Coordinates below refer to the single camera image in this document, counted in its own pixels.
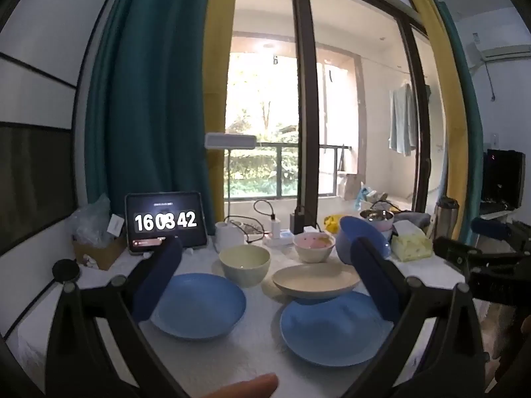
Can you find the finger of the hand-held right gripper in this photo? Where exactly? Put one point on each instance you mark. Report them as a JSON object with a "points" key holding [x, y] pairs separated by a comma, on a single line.
{"points": [[452, 251], [489, 228]]}

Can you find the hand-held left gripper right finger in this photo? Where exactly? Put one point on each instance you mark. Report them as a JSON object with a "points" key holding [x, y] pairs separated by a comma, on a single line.
{"points": [[373, 277]]}

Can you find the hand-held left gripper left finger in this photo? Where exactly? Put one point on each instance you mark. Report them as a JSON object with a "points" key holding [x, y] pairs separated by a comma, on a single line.
{"points": [[159, 282]]}

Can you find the blue bowl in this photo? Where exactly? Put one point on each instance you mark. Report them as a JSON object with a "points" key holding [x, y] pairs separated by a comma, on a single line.
{"points": [[350, 236]]}

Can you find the blue plate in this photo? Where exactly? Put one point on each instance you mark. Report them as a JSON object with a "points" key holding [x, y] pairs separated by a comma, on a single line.
{"points": [[332, 331], [203, 302]]}

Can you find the cream plate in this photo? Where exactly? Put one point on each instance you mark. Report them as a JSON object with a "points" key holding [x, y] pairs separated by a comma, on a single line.
{"points": [[315, 282]]}

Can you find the white bowl pink inside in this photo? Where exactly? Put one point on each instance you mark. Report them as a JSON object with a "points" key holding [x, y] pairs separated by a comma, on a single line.
{"points": [[313, 253]]}

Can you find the cream bowl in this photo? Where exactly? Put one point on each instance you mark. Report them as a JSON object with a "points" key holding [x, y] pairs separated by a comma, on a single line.
{"points": [[244, 267]]}

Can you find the person's right hand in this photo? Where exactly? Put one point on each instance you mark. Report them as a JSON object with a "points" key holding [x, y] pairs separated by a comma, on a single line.
{"points": [[516, 352]]}

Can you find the person's left hand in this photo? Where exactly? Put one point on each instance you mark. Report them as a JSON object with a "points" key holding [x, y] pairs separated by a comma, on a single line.
{"points": [[249, 385]]}

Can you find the steel thermos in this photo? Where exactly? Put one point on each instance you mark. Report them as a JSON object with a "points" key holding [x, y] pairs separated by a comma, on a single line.
{"points": [[446, 219]]}

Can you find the yellow tissue box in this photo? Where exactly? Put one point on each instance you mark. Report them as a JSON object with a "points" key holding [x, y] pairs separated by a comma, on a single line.
{"points": [[410, 248]]}

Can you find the grey cloth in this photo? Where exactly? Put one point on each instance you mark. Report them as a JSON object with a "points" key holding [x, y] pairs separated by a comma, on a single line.
{"points": [[415, 217]]}

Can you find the black monitor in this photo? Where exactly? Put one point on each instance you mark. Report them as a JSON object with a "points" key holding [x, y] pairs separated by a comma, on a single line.
{"points": [[502, 178]]}

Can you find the pink steel-lined bowl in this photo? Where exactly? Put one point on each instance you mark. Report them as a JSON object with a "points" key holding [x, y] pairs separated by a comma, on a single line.
{"points": [[377, 217]]}

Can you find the tablet showing clock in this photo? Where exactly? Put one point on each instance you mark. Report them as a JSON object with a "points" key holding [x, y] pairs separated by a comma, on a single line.
{"points": [[166, 219]]}

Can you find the cardboard box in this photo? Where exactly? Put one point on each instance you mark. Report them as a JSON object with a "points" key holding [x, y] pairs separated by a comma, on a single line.
{"points": [[101, 253]]}

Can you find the small white box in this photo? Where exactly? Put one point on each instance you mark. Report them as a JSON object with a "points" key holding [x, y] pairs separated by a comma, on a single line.
{"points": [[116, 224]]}

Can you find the clear plastic bag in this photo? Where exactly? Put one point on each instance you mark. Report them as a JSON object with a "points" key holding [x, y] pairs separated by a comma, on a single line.
{"points": [[89, 224]]}

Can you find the black charger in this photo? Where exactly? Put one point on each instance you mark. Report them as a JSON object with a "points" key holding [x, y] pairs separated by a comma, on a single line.
{"points": [[297, 222]]}

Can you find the white power strip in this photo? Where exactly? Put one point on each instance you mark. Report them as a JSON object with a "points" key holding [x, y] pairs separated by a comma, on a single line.
{"points": [[286, 240]]}

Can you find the teal curtain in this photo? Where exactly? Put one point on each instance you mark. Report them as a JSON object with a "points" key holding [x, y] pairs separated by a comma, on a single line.
{"points": [[471, 132], [145, 91]]}

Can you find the white charger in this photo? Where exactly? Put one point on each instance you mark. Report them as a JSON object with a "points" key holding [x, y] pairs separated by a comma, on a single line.
{"points": [[276, 226]]}

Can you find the white textured tablecloth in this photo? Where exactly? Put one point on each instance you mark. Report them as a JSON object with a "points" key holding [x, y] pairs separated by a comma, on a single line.
{"points": [[259, 340]]}

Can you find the yellow curtain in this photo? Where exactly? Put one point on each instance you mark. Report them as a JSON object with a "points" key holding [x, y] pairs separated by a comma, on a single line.
{"points": [[215, 91], [448, 112]]}

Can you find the hanging light blue garment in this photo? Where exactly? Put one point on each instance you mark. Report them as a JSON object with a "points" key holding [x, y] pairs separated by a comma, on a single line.
{"points": [[401, 124]]}

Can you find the white desk lamp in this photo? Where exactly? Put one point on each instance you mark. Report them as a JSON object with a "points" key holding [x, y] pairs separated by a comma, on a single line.
{"points": [[230, 141]]}

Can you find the balcony railing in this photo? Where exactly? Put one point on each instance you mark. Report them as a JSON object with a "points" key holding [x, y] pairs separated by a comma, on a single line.
{"points": [[282, 146]]}

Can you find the white air conditioner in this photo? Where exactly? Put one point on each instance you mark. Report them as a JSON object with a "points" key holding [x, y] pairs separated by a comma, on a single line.
{"points": [[502, 52]]}

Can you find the dark sliding door frame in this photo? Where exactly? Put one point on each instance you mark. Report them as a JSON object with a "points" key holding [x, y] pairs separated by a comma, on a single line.
{"points": [[307, 91]]}

